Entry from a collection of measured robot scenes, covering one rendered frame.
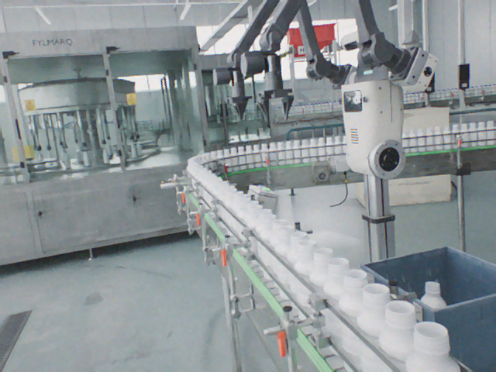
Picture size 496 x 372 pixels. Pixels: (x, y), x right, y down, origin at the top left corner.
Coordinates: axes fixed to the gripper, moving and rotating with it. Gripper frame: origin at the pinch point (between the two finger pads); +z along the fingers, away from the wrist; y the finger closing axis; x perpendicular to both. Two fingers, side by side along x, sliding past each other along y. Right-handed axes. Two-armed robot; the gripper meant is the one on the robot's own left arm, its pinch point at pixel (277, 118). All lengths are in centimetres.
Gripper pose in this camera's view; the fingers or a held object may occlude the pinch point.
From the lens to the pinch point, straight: 135.6
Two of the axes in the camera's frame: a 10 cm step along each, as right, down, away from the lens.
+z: 0.8, 9.9, 1.5
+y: 9.6, -1.2, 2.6
